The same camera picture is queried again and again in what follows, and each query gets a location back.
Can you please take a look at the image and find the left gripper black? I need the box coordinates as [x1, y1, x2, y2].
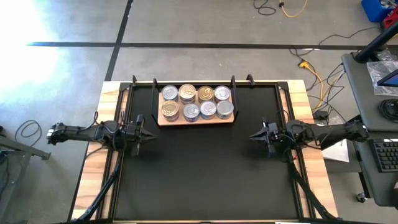
[123, 123, 158, 157]

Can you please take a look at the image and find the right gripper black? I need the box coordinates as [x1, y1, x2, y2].
[248, 123, 283, 158]

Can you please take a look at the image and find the gold-lid can cream label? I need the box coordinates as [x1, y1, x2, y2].
[160, 100, 180, 123]

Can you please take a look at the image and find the silver-lid can green label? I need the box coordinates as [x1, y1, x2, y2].
[216, 100, 235, 120]

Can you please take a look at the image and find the silver-lid can teal label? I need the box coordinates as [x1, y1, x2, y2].
[161, 84, 180, 102]
[199, 100, 218, 121]

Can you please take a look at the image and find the silver-lid can red label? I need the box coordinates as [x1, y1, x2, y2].
[214, 85, 232, 102]

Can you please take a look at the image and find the gold-lid can blue red label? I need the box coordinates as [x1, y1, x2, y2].
[178, 83, 198, 105]

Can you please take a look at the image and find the gold-lid can olive label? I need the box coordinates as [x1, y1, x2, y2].
[197, 85, 215, 103]

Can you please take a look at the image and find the black power brick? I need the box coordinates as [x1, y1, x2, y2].
[312, 110, 331, 121]

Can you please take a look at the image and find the black table mat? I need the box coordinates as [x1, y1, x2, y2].
[112, 83, 302, 222]

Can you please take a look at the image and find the white paper sheet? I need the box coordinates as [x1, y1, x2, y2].
[322, 136, 351, 164]

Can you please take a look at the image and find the grey desk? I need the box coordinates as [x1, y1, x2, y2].
[341, 51, 398, 131]
[354, 129, 398, 208]

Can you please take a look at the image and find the grey metal stand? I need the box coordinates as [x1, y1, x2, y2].
[0, 126, 52, 187]

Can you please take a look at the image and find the black keyboard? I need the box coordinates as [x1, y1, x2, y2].
[369, 138, 398, 174]

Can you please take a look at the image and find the clear plastic bag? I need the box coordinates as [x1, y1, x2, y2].
[366, 60, 398, 96]

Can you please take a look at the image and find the monitor with blue screen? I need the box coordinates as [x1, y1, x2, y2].
[377, 70, 398, 88]

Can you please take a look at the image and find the black pole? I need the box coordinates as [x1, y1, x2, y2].
[355, 29, 398, 64]

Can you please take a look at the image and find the blue bin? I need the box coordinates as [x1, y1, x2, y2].
[361, 0, 395, 23]

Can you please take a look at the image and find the red box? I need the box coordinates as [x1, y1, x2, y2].
[382, 14, 398, 31]

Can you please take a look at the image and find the black metal table frame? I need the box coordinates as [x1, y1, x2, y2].
[107, 73, 312, 223]

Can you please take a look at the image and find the wooden shelf black metal frame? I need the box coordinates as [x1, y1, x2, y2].
[150, 74, 240, 127]

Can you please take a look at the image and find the black diagonal frame strut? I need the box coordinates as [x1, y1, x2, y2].
[74, 155, 122, 222]
[287, 155, 340, 222]

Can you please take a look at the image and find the yellow extension cord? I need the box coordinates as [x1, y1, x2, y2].
[297, 60, 328, 108]

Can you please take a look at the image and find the black cable bundle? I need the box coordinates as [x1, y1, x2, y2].
[306, 62, 348, 124]

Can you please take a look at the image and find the yellow cable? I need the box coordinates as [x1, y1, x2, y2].
[279, 0, 309, 18]

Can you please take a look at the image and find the black cable coil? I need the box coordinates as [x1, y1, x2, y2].
[379, 98, 398, 123]

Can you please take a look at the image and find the long black cable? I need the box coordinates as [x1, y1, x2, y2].
[288, 26, 381, 58]

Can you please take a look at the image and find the black cable loop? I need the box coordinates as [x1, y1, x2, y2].
[14, 119, 43, 147]

